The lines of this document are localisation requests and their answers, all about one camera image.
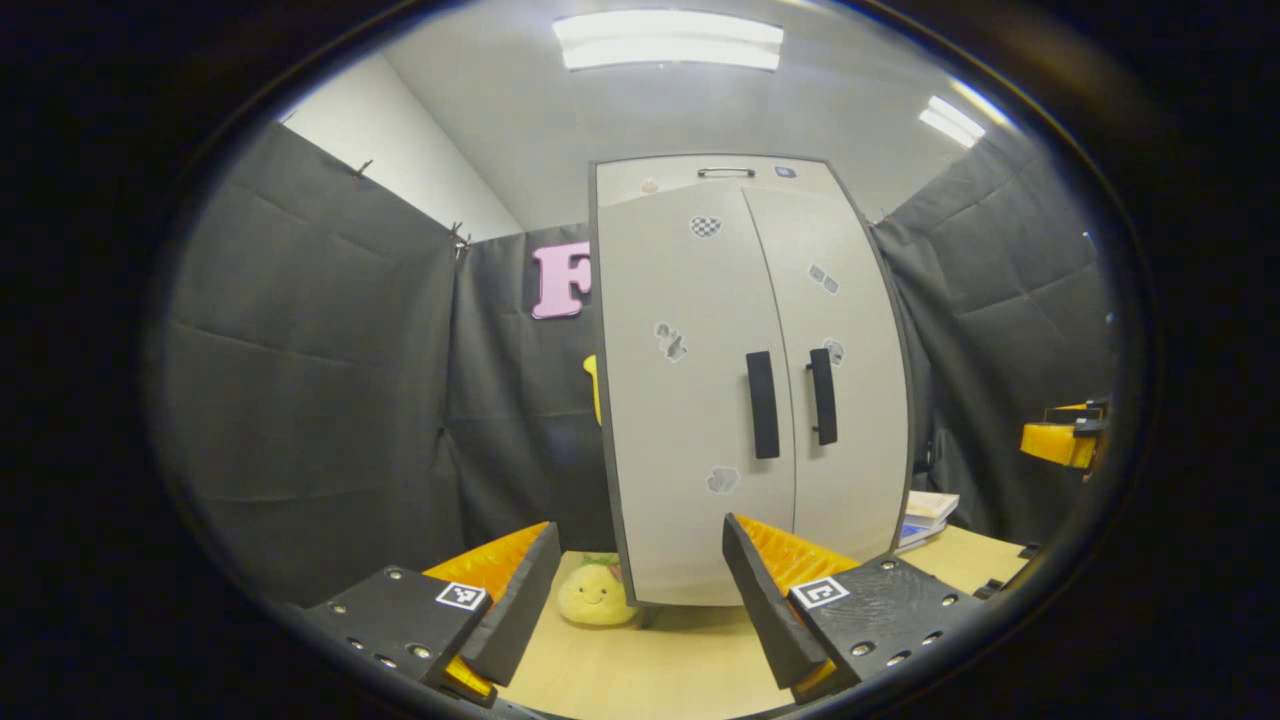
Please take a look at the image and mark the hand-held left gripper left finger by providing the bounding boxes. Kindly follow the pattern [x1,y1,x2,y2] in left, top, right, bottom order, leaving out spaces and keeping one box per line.
[305,520,563,709]

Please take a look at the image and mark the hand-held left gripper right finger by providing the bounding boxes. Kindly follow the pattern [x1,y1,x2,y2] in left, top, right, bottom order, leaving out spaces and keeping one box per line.
[722,512,991,704]

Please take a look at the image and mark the white cabinet door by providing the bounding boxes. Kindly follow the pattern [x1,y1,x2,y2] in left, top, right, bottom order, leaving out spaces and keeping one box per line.
[595,185,798,608]
[742,183,911,563]

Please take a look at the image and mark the white shoe cabinet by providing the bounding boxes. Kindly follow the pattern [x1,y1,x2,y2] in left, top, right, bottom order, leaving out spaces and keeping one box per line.
[588,153,913,629]

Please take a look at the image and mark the yellow plush toy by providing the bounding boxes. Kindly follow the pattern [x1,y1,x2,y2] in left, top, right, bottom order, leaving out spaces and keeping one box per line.
[556,553,638,628]

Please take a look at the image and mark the black backdrop cloth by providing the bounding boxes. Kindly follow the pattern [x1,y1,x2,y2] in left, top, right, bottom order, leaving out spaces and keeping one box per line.
[160,120,1121,606]

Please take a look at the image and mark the small ceiling light panel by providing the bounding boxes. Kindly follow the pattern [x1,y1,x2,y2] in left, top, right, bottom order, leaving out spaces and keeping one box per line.
[918,95,988,149]

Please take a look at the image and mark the large ceiling light panel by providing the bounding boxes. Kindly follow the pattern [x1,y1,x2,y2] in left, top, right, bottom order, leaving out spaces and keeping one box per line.
[553,10,786,73]

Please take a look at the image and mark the black door handle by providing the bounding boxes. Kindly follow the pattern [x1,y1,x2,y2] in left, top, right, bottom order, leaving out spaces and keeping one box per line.
[806,347,839,447]
[745,350,781,460]

